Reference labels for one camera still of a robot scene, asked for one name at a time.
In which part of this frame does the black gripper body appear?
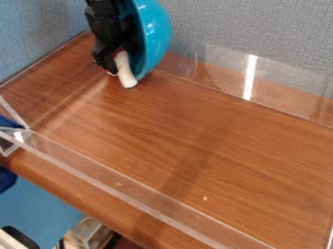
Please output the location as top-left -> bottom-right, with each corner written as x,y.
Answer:
84,0 -> 127,60

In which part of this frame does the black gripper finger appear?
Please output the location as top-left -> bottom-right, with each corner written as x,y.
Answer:
92,53 -> 118,76
126,42 -> 139,70

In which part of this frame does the blue plastic bowl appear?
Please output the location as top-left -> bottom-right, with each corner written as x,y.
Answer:
122,0 -> 171,80

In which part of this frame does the white and brown toy mushroom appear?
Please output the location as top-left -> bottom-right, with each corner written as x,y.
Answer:
114,50 -> 138,89

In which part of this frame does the clear acrylic barrier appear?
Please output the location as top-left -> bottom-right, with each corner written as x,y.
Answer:
0,33 -> 333,249

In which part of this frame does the blue clamp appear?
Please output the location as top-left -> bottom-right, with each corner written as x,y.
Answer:
0,115 -> 23,194

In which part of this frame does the black and white object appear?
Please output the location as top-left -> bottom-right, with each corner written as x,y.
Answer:
0,227 -> 40,249

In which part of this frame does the metal frame under table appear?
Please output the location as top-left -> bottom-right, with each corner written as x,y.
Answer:
53,217 -> 115,249

